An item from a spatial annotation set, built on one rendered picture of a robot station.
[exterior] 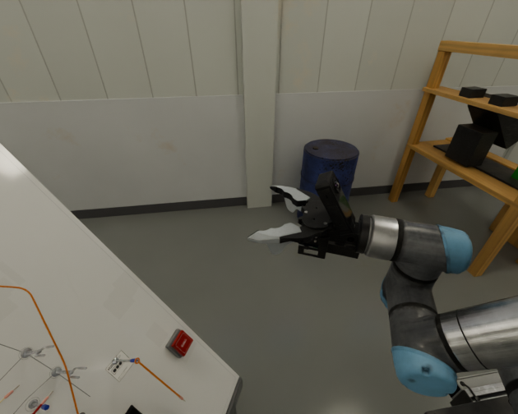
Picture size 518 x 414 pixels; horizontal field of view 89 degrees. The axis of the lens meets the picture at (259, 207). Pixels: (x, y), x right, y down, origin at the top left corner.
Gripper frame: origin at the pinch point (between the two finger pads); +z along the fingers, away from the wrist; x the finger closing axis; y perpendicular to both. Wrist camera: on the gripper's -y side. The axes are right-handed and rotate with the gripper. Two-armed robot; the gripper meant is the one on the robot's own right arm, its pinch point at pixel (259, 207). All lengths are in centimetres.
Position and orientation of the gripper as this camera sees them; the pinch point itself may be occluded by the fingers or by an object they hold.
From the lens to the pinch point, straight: 50.4
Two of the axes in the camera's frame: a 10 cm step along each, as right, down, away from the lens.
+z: -9.5, -1.7, 2.4
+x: 2.9, -6.6, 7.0
